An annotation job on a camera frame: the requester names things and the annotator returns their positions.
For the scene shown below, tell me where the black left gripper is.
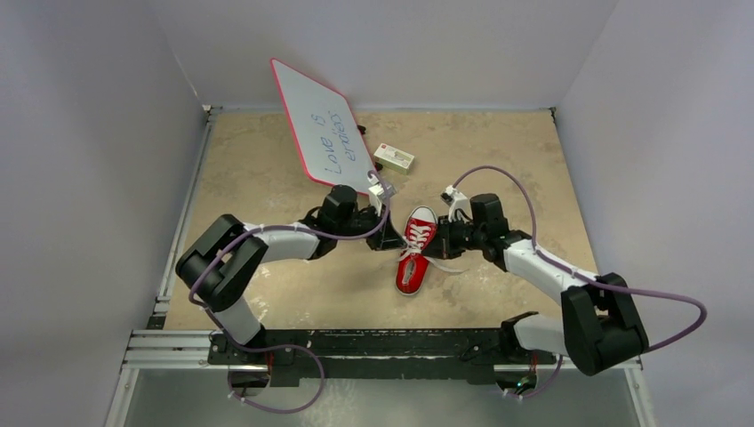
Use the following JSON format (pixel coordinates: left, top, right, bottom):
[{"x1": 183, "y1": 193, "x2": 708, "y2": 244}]
[{"x1": 335, "y1": 203, "x2": 406, "y2": 252}]

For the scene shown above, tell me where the red canvas sneaker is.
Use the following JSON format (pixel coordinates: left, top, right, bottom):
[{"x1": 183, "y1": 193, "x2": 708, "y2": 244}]
[{"x1": 396, "y1": 206, "x2": 437, "y2": 295}]

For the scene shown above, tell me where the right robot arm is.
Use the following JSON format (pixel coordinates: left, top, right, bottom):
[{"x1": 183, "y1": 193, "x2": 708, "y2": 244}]
[{"x1": 422, "y1": 187, "x2": 649, "y2": 376}]

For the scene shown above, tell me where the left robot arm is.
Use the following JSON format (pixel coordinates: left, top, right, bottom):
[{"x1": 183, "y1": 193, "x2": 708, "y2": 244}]
[{"x1": 174, "y1": 185, "x2": 406, "y2": 364}]

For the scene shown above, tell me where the small white green box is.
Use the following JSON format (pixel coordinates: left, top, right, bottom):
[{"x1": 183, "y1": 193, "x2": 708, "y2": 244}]
[{"x1": 373, "y1": 143, "x2": 415, "y2": 174}]

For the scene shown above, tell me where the pink framed whiteboard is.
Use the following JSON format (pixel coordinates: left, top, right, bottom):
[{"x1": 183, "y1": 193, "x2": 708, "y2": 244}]
[{"x1": 269, "y1": 58, "x2": 375, "y2": 195}]

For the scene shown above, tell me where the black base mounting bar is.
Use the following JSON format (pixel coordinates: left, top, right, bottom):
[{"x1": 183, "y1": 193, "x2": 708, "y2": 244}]
[{"x1": 207, "y1": 327, "x2": 557, "y2": 388}]

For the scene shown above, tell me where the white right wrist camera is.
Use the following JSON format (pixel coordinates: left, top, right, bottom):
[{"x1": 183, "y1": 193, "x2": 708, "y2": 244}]
[{"x1": 440, "y1": 185, "x2": 472, "y2": 222}]

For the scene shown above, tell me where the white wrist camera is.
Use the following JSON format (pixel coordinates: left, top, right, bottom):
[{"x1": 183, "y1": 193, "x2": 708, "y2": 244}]
[
  {"x1": 368, "y1": 182, "x2": 396, "y2": 216},
  {"x1": 440, "y1": 185, "x2": 472, "y2": 222}
]

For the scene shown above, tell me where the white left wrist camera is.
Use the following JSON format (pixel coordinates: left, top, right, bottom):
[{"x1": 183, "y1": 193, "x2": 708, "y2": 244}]
[{"x1": 368, "y1": 182, "x2": 396, "y2": 216}]

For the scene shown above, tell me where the aluminium rail frame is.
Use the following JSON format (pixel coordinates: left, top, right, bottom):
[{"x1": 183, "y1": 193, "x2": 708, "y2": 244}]
[{"x1": 108, "y1": 107, "x2": 654, "y2": 426}]

